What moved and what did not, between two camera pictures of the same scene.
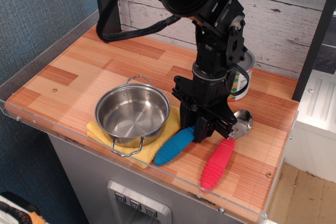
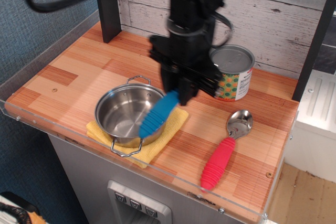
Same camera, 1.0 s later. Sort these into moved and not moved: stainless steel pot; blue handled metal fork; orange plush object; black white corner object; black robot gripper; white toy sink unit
Moved: black robot gripper; blue handled metal fork
Not moved: orange plush object; stainless steel pot; white toy sink unit; black white corner object
